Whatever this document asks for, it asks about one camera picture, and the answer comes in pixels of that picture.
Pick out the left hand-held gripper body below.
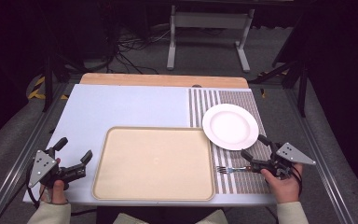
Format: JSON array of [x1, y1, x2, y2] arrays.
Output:
[[27, 148, 87, 189]]

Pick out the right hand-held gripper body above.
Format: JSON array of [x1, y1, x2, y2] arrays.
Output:
[[251, 142, 317, 180]]

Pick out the metal fork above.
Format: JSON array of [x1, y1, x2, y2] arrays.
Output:
[[216, 165, 255, 175]]

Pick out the person's left hand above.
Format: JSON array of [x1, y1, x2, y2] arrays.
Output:
[[40, 179, 69, 205]]

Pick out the person's right hand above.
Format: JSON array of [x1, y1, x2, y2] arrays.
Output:
[[260, 164, 304, 204]]

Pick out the striped woven placemat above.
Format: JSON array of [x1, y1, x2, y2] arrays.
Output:
[[188, 88, 273, 195]]

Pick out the white round plate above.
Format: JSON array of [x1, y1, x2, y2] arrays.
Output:
[[201, 103, 260, 151]]

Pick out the yellow black floor tape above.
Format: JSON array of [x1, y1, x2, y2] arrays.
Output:
[[27, 76, 70, 101]]

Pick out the black metal stand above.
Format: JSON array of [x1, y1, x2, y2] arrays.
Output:
[[42, 52, 76, 113]]

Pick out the black tripod stand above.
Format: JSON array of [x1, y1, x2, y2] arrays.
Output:
[[248, 59, 310, 119]]

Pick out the beige plastic tray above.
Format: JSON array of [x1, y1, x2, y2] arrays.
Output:
[[91, 126, 216, 202]]

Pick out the person's lap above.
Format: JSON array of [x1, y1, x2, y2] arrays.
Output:
[[113, 208, 229, 224]]

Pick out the wooden board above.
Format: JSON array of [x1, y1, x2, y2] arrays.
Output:
[[79, 73, 250, 90]]

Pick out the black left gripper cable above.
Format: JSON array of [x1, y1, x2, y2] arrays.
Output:
[[25, 166, 43, 210]]

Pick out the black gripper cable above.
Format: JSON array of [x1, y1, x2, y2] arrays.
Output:
[[25, 166, 43, 210], [290, 163, 304, 198]]

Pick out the aluminium rail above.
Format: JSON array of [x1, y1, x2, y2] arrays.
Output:
[[283, 88, 358, 224], [0, 83, 71, 224]]

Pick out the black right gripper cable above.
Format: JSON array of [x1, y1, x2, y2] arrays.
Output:
[[290, 163, 304, 198]]

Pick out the black floor cables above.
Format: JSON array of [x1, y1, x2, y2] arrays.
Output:
[[105, 29, 172, 76]]

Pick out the white metal table frame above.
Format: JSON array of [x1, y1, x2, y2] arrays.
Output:
[[166, 5, 256, 74]]

